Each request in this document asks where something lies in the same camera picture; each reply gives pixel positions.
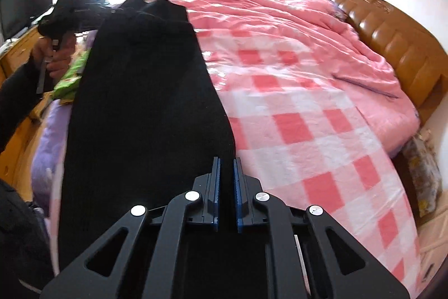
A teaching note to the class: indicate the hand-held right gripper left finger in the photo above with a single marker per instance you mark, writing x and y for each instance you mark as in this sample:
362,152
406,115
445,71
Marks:
217,192

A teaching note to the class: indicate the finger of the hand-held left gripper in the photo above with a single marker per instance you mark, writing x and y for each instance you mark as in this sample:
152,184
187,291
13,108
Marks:
105,11

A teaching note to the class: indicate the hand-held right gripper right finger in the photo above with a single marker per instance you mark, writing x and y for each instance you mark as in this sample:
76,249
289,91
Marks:
238,194

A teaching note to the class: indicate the black pants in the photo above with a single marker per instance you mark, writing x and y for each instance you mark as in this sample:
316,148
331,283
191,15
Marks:
140,103

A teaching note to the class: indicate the person's left forearm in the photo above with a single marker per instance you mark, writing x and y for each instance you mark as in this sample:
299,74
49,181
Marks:
17,103

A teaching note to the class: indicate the person's left hand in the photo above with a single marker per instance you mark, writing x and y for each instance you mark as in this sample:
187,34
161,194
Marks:
59,57

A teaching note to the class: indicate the black flat screen television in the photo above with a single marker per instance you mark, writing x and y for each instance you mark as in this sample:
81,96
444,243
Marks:
22,3

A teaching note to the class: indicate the wooden television cabinet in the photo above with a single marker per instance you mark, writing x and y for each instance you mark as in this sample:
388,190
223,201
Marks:
15,46

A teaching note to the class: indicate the green patterned packet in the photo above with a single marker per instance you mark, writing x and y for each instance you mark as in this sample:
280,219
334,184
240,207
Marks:
71,80

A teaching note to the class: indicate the pink checked blanket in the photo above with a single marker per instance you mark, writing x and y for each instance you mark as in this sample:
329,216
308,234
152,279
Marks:
297,92

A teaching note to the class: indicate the purple bed sheet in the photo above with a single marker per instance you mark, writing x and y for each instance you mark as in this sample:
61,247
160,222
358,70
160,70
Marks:
49,145

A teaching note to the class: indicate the floral pillow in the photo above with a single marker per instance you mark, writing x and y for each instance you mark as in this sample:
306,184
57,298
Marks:
421,176

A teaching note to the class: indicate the person's dark clothed body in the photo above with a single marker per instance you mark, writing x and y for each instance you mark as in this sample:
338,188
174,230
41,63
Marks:
21,243

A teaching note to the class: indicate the brown padded wooden headboard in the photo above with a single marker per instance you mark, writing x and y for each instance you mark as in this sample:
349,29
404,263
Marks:
392,36

